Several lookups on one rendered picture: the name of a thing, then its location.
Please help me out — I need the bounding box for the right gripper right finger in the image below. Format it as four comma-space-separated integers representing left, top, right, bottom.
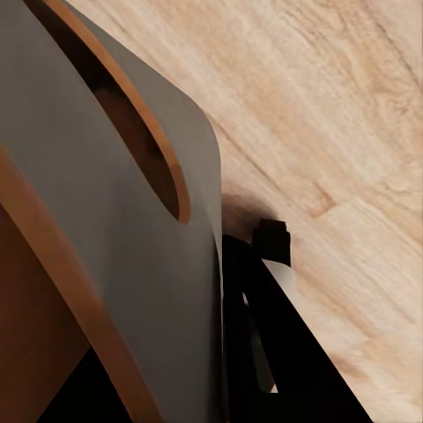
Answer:
222, 234, 374, 423

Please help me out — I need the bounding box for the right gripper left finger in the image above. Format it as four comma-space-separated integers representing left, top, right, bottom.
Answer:
36, 346, 133, 423

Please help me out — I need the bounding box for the trash can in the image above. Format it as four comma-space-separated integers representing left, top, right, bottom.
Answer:
0, 0, 224, 423

